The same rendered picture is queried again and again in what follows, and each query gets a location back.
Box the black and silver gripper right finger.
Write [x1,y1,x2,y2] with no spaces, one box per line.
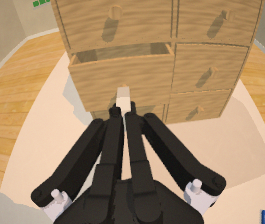
[123,86,226,224]

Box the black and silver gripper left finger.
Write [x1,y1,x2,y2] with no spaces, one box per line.
[31,87,126,224]

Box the small wooden chest of drawers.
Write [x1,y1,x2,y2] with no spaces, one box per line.
[50,0,265,125]

